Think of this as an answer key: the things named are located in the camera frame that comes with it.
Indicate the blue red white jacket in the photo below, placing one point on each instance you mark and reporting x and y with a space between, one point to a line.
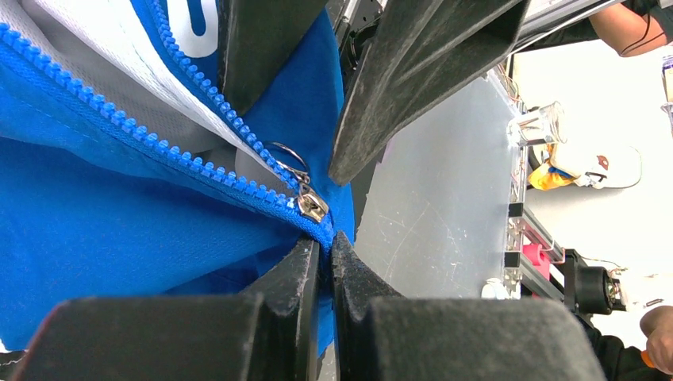
125 172

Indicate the person forearm in background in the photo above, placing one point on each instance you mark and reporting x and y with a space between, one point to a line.
633 28

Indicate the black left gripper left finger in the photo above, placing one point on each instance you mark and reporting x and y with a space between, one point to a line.
266 332

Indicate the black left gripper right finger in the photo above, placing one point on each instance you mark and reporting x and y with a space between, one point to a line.
382 335

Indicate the person hand in background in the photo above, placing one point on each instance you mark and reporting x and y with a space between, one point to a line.
656 325

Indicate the white yellow cloth bundle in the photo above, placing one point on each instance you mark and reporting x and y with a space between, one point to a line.
602 166

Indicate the clear glass jar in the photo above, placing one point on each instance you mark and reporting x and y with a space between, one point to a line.
539 126

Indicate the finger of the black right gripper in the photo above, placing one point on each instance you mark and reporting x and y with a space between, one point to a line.
422 53
255 39

